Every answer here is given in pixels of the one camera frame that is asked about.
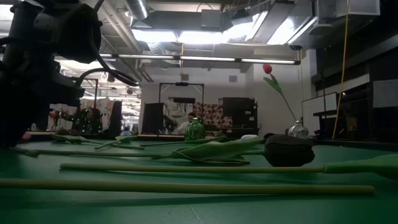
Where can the black upright panel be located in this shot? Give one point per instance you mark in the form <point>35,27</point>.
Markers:
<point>152,118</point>

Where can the black background rig frame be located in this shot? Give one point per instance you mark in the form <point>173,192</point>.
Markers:
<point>182,84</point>

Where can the green glass vase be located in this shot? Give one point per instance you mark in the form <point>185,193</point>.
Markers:
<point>195,130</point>

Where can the floral patterned cloth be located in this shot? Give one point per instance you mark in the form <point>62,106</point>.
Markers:
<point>211,115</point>

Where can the black aluminium table frame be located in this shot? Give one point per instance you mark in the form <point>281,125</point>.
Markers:
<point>357,143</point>

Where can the green table mat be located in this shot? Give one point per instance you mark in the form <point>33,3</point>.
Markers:
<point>199,208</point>

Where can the overhead LED light bar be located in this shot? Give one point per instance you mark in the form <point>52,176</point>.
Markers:
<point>205,58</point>

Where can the black cabinet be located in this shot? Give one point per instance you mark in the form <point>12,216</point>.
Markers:
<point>239,113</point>

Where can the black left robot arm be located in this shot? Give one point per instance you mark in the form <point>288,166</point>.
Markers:
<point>46,28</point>

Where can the person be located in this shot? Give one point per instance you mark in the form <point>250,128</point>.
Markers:
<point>187,122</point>

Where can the whiteboard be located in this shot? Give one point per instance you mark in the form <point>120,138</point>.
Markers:
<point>320,109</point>

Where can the clear glass vase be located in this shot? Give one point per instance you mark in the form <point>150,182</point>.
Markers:
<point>298,130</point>

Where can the white artificial tulip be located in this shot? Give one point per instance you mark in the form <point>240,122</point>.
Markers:
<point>186,169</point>
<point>248,137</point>
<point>126,134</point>

